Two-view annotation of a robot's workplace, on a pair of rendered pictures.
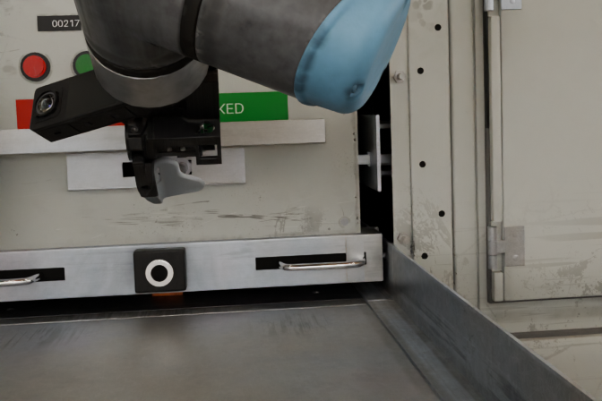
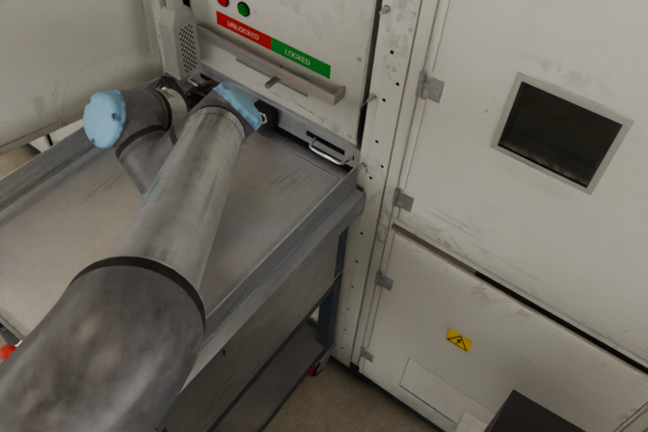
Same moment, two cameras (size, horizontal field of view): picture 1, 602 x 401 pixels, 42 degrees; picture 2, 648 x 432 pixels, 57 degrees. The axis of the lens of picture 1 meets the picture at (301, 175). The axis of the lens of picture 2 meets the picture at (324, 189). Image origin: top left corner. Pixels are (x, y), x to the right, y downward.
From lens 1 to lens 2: 101 cm
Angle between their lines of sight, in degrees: 54
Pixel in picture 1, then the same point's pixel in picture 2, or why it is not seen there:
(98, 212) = (248, 74)
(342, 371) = (253, 229)
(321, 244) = (335, 141)
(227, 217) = (299, 105)
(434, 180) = (381, 150)
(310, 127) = (327, 95)
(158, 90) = not seen: hidden behind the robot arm
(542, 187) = (427, 188)
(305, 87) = not seen: hidden behind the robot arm
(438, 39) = (396, 90)
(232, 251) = (297, 121)
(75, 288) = not seen: hidden behind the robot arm
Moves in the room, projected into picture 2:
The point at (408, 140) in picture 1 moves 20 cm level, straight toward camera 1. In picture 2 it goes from (372, 126) to (297, 171)
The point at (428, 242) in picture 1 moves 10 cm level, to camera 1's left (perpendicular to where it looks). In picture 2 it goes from (373, 174) to (338, 150)
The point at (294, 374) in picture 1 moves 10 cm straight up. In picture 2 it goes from (237, 220) to (235, 189)
